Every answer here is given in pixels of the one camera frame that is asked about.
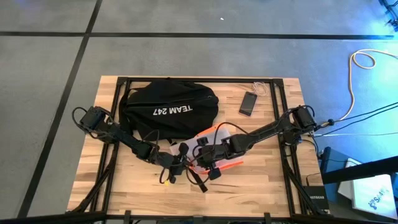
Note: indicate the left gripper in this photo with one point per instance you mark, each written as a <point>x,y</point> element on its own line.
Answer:
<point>172,165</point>

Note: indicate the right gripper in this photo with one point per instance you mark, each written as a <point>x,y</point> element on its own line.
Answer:
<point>217,154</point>

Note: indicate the white mesh pouch orange trim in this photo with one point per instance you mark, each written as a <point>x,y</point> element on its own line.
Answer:
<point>224,132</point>

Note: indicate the black rectangular phone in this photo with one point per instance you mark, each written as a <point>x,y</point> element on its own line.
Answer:
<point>247,103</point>

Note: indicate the black backpack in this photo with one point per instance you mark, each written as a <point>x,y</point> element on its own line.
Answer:
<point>168,99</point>

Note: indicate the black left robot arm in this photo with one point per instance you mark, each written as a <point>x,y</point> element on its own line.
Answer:
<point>124,138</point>

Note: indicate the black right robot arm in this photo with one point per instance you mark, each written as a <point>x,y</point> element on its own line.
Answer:
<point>267,132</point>

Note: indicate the black rig crossbar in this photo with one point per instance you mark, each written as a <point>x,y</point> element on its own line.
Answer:
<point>62,216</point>

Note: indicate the plain white flat box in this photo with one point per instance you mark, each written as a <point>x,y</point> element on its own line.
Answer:
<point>345,177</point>

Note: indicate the black diagonal beam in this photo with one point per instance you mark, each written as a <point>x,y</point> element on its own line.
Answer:
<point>357,170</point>

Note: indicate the white box blue print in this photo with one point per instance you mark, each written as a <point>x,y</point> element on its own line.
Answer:
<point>373,194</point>

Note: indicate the black tripod stand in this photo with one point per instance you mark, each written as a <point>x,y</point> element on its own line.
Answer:
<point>390,9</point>

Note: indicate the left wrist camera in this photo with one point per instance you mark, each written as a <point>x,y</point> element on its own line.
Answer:
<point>183,148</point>

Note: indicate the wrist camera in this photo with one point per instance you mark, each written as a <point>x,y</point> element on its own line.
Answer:
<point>202,141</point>
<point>183,148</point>

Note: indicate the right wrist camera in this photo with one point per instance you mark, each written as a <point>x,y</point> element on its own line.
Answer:
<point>202,141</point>

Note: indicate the black aluminium table frame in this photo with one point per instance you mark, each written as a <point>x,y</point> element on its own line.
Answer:
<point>199,80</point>

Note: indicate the black network switch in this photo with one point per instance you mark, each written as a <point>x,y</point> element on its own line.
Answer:
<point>317,196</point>

